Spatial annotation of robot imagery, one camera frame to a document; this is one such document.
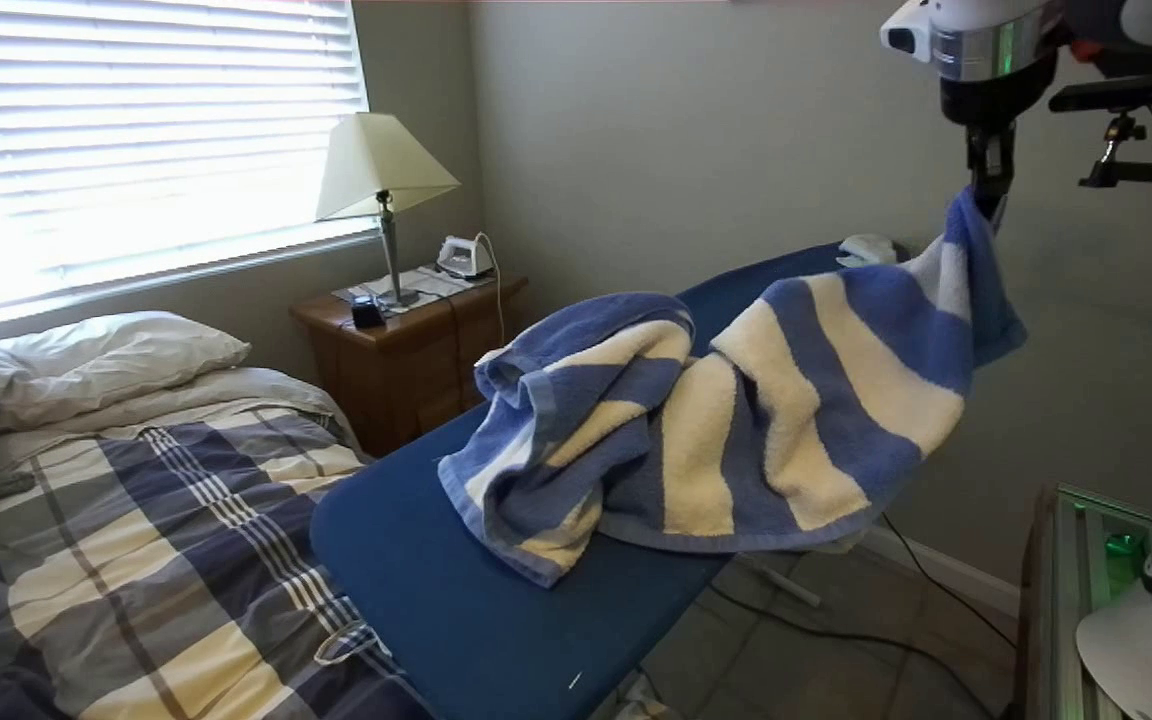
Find white pillow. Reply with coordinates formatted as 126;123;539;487
0;309;257;432

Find green lit metal stand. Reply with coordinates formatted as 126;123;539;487
1015;485;1152;720

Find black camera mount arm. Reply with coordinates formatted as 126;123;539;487
1045;69;1152;191

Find plaid bed comforter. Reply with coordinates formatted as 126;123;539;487
0;365;434;720

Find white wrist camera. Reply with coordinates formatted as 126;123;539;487
877;0;965;69

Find white clothes iron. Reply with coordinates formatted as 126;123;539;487
432;232;501;284

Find small dark alarm clock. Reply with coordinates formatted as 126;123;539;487
348;295;393;336

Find cream shade table lamp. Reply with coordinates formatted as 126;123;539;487
312;109;465;312

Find blue and white striped towel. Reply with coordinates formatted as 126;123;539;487
434;186;1030;591

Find blue ironing board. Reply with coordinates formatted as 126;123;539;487
308;237;904;720

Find white window blinds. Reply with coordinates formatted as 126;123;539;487
0;0;377;340

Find brown wooden nightstand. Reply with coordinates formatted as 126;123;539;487
286;270;526;461

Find white object on ironing board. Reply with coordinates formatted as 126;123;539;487
833;230;904;271

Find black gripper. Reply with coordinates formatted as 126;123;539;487
934;44;1061;223

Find papers on nightstand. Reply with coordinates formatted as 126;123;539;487
334;263;477;312

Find black floor cable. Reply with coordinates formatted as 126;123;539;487
703;509;1025;690

